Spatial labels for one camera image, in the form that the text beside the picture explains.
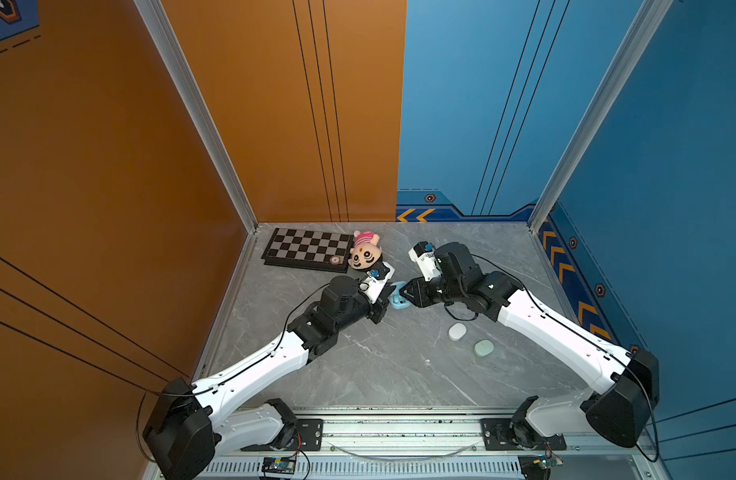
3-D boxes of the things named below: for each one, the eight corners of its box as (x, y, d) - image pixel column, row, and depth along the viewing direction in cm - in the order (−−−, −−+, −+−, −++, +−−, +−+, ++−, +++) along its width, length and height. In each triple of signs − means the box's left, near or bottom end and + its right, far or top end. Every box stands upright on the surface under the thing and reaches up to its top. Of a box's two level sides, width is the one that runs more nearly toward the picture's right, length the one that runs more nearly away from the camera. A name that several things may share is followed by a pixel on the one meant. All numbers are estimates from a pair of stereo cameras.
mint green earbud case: (475, 357, 87) (477, 354, 86) (472, 342, 90) (473, 339, 89) (494, 357, 87) (496, 354, 86) (490, 342, 90) (492, 339, 89)
